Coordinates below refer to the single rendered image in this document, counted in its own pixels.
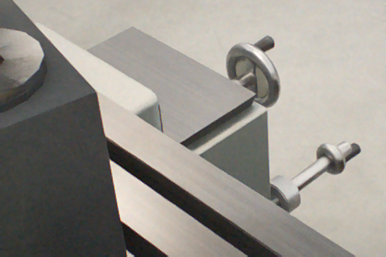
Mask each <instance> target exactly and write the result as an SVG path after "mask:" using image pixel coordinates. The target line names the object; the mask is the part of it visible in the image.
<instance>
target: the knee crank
mask: <svg viewBox="0 0 386 257"><path fill-rule="evenodd" d="M359 153H360V147H359V145H358V144H356V143H354V142H353V143H351V144H350V145H349V144H348V143H347V142H345V141H343V142H341V143H339V144H338V145H337V146H335V145H333V144H331V143H324V144H322V145H320V146H319V148H318V149H317V160H316V161H315V162H314V163H313V164H310V165H309V166H307V167H306V168H305V169H304V170H302V171H301V172H300V173H299V174H298V175H296V176H295V177H293V178H292V179H291V180H289V179H288V178H286V177H285V176H276V177H274V178H273V179H272V180H271V181H270V182H271V202H273V203H275V204H276V205H278V206H279V207H281V208H282V209H284V210H286V211H287V212H288V213H291V212H292V211H293V210H294V209H295V208H297V207H298V206H299V204H300V203H301V198H300V193H299V192H300V191H301V190H302V189H303V188H305V187H306V186H307V185H309V184H310V183H312V182H313V181H315V180H316V179H318V178H319V177H320V176H322V175H323V174H324V173H325V172H327V173H328V174H330V175H334V176H337V175H339V174H341V173H342V172H343V170H344V169H345V165H346V162H348V161H349V160H350V159H352V158H354V157H355V156H356V155H358V154H359Z"/></svg>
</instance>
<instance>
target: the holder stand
mask: <svg viewBox="0 0 386 257"><path fill-rule="evenodd" d="M0 257H127V250H126V246H125V241H124V233H123V229H122V224H121V217H120V212H119V208H118V200H117V196H116V191H115V183H114V179H113V175H112V167H111V162H110V158H109V150H108V146H107V141H106V134H105V130H104V129H103V121H102V117H101V112H100V104H99V100H98V96H97V92H96V91H95V90H94V88H93V87H92V86H91V85H90V84H89V83H88V82H87V81H86V80H85V78H84V77H83V76H82V75H81V74H80V73H79V72H78V71H77V70H76V68H75V67H74V66H73V65H72V64H71V63H70V62H69V61H68V60H67V58H66V57H65V56H64V55H63V54H62V53H61V52H60V51H59V50H58V48H57V47H56V46H55V45H54V44H53V43H52V42H51V41H50V40H49V38H48V37H47V36H46V35H45V34H44V33H43V32H42V31H41V30H40V29H39V28H38V27H37V26H36V25H35V24H34V23H33V22H32V21H31V20H30V19H29V18H28V17H27V16H26V15H25V14H24V13H23V12H22V10H21V9H20V8H19V7H18V6H17V5H16V4H15V3H14V1H13V0H0Z"/></svg>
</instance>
